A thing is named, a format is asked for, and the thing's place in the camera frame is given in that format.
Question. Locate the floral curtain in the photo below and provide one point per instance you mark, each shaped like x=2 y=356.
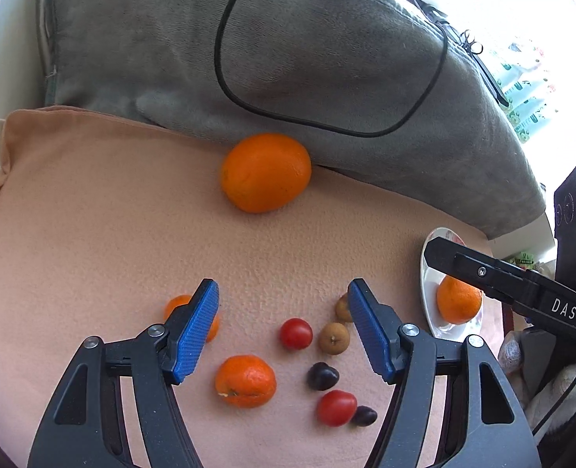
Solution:
x=527 y=92

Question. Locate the brown longan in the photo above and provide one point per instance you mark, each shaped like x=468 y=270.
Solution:
x=342 y=308
x=333 y=339

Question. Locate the red cherry tomato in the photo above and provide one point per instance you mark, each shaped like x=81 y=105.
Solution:
x=337 y=407
x=296 y=334

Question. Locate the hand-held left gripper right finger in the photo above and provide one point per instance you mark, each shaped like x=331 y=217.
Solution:
x=371 y=331

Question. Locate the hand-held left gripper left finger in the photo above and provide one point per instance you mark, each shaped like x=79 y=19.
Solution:
x=195 y=331

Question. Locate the green box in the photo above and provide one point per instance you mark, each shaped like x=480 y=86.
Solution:
x=523 y=259

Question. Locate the orange mandarin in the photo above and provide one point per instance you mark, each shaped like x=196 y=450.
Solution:
x=176 y=307
x=458 y=302
x=245 y=381

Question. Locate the large orange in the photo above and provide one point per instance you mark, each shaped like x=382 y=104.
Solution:
x=266 y=173

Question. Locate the person's right hand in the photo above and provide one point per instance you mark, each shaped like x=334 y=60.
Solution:
x=556 y=395

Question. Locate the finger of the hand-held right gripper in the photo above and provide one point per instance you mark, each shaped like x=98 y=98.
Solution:
x=463 y=263

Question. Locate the grey fleece blanket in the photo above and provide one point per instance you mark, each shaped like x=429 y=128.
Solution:
x=317 y=48

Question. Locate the dark purple grape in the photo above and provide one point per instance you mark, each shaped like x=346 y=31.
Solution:
x=323 y=376
x=364 y=415

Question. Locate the white floral plate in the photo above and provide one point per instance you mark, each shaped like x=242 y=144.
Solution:
x=429 y=297

